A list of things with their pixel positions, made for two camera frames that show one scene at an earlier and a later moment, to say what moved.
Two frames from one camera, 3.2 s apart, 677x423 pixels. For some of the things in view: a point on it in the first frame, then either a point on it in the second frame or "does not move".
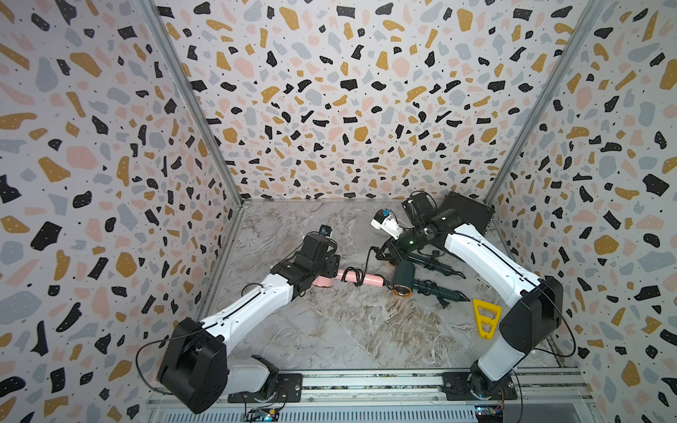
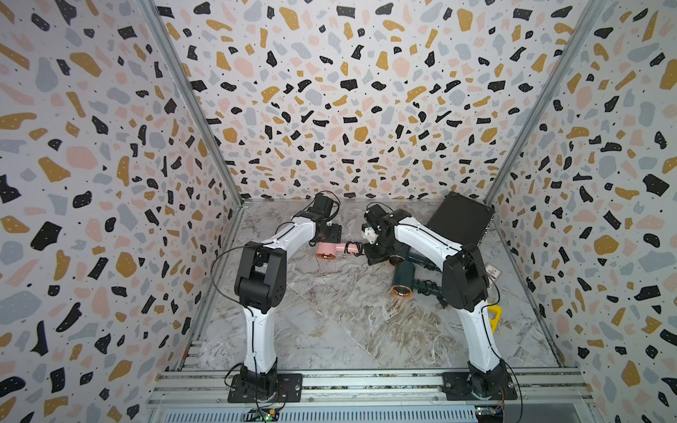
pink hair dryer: [350, 277] -> [325, 250]
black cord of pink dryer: [358, 277] -> [360, 248]
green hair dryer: [433, 263] does not move
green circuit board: [264, 414] does not move
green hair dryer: [404, 284] does not move
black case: [472, 211] does not move
